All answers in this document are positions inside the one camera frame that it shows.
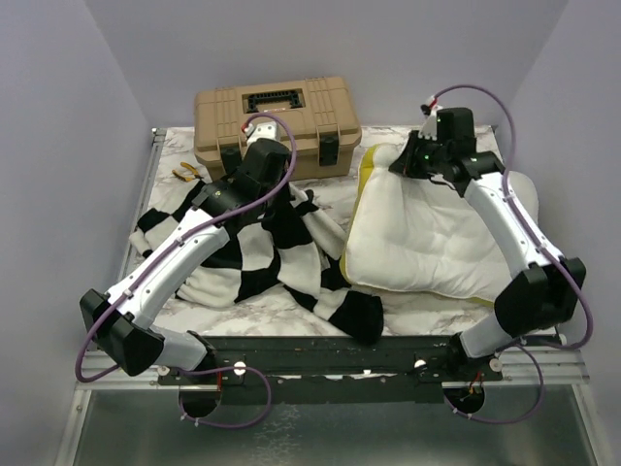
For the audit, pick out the aluminium front rail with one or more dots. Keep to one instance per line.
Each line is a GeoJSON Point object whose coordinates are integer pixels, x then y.
{"type": "Point", "coordinates": [513, 367]}

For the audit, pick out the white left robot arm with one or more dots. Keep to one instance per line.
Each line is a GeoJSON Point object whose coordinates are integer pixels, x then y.
{"type": "Point", "coordinates": [120, 320]}

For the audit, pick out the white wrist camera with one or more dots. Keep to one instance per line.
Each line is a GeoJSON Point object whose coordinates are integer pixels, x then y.
{"type": "Point", "coordinates": [268, 130]}
{"type": "Point", "coordinates": [429, 109]}

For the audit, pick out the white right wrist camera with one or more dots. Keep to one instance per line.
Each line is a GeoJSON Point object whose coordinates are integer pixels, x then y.
{"type": "Point", "coordinates": [429, 109]}

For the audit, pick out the aluminium rail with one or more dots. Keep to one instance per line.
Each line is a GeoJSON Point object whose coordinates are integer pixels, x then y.
{"type": "Point", "coordinates": [145, 185]}
{"type": "Point", "coordinates": [513, 367]}

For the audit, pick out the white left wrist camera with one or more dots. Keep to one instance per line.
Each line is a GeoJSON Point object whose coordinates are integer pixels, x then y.
{"type": "Point", "coordinates": [268, 130]}

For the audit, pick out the yellow handled pliers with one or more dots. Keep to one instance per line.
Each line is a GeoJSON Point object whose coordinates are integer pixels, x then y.
{"type": "Point", "coordinates": [186, 173]}

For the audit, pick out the white pillow yellow edge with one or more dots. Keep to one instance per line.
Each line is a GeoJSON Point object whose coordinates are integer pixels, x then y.
{"type": "Point", "coordinates": [410, 235]}

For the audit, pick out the aluminium left side rail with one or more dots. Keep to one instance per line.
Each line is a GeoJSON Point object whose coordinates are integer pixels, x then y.
{"type": "Point", "coordinates": [145, 185]}

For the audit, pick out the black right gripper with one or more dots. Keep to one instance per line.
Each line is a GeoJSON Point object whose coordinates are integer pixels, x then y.
{"type": "Point", "coordinates": [405, 164]}

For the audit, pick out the tan plastic toolbox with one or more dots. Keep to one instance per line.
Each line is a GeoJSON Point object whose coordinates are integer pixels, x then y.
{"type": "Point", "coordinates": [319, 113]}

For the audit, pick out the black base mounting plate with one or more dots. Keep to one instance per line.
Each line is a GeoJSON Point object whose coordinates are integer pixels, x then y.
{"type": "Point", "coordinates": [322, 370]}

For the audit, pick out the black white checkered pillowcase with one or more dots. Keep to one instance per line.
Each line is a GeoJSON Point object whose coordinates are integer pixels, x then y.
{"type": "Point", "coordinates": [280, 277]}

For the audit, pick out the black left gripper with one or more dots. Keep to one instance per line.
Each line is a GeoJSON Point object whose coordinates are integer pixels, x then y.
{"type": "Point", "coordinates": [285, 196]}

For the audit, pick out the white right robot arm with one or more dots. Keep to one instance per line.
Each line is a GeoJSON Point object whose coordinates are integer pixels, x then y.
{"type": "Point", "coordinates": [544, 286]}

